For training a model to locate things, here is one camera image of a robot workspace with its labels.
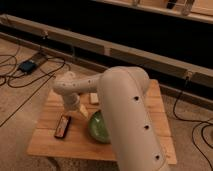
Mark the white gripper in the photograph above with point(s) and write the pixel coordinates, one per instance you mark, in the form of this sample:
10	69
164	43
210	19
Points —
71	102

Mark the black rectangular eraser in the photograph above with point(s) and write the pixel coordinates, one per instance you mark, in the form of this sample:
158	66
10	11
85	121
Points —
62	127

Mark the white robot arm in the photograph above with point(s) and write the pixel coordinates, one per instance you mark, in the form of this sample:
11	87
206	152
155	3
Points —
121	92

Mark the pale wooden block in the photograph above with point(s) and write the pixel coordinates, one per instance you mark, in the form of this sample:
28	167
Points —
94	98

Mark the green bowl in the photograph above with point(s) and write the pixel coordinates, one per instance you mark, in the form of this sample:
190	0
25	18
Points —
97	129

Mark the wooden table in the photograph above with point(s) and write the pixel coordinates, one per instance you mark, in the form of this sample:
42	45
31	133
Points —
78	143

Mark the dark power adapter box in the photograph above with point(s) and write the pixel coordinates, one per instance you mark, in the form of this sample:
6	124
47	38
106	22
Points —
27	67

